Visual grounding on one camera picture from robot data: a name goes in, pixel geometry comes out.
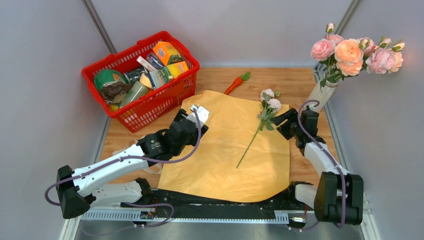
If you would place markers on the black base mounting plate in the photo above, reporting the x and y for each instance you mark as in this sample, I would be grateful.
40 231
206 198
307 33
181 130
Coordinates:
196 207

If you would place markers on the orange wrapping paper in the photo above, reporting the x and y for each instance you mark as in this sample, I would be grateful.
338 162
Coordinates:
234 160

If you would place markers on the dark snack packet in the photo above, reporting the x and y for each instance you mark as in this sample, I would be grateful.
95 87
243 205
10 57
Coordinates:
135 74

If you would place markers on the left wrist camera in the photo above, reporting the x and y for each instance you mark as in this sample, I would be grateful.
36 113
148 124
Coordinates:
199 115

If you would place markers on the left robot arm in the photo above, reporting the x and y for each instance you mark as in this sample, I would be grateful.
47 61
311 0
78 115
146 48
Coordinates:
78 190

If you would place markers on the brown crumpled bag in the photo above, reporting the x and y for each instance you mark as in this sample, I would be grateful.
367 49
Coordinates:
115 92

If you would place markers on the green scrub sponge box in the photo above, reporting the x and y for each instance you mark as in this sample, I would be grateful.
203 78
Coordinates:
160 77

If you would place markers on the red plastic shopping basket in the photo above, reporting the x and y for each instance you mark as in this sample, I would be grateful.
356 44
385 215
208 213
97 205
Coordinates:
138 114

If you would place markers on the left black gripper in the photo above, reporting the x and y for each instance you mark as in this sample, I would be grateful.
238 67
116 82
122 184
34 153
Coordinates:
194 140

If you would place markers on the pale pink rose stem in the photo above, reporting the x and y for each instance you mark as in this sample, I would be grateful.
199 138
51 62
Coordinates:
271 106

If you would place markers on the white red small box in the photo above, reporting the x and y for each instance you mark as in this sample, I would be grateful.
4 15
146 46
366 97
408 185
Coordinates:
142 61

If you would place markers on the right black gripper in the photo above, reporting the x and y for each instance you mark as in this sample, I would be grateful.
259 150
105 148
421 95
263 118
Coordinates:
290 115

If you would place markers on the green cylinder bottle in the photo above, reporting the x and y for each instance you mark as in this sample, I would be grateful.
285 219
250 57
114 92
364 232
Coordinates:
137 91

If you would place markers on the cream ribbon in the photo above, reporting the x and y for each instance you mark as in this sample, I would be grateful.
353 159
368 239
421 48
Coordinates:
150 167

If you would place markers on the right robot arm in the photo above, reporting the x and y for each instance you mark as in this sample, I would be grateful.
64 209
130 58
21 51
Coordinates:
339 196

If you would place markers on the orange toy carrot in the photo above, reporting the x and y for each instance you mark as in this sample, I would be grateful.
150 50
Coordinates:
237 82

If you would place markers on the aluminium rail frame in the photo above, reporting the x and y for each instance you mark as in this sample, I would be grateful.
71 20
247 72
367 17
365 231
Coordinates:
164 212

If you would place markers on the green round package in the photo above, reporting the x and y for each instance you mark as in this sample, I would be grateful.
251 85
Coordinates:
108 77

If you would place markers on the white ribbed ceramic vase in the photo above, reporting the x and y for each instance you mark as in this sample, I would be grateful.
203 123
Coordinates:
321 94

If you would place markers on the yellow sponge pack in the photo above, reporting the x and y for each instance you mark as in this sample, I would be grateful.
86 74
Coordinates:
174 70

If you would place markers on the orange green box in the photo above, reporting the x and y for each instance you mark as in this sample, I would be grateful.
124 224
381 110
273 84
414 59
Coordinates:
167 53

